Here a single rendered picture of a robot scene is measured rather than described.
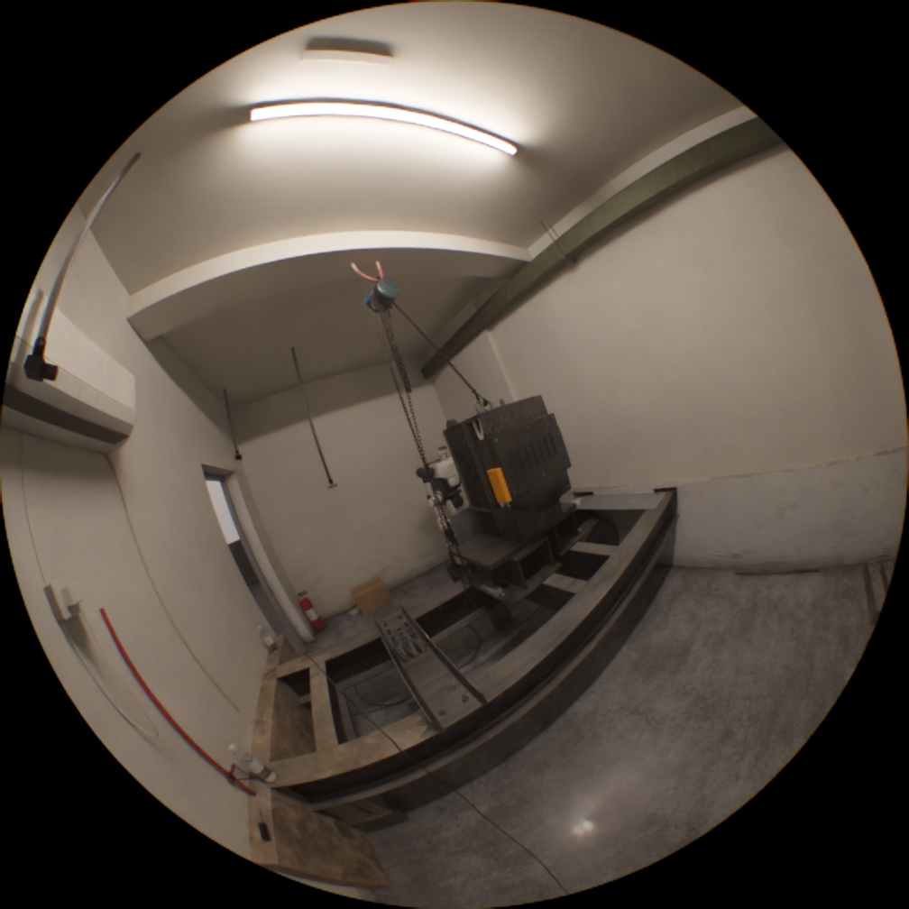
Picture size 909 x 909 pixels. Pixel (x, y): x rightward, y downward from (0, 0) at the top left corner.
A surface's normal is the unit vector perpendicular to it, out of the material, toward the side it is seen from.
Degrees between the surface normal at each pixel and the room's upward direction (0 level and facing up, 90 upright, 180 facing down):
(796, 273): 90
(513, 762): 0
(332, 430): 90
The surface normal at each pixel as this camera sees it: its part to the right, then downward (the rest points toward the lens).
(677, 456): -0.82, 0.33
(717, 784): -0.35, -0.94
